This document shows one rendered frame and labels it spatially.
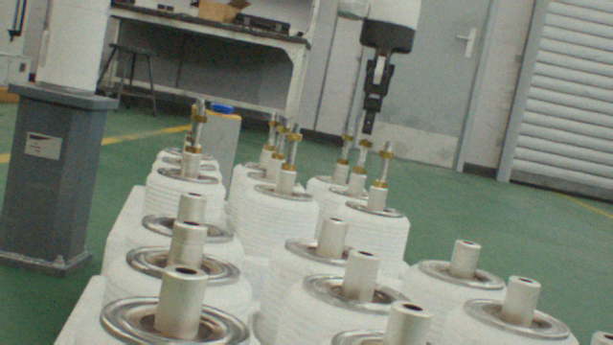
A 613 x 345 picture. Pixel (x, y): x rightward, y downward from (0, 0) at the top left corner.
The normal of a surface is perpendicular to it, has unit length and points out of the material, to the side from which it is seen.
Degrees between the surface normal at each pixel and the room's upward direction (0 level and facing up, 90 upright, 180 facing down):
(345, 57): 90
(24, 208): 90
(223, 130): 90
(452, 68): 90
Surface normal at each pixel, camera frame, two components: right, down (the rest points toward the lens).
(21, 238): -0.05, 0.10
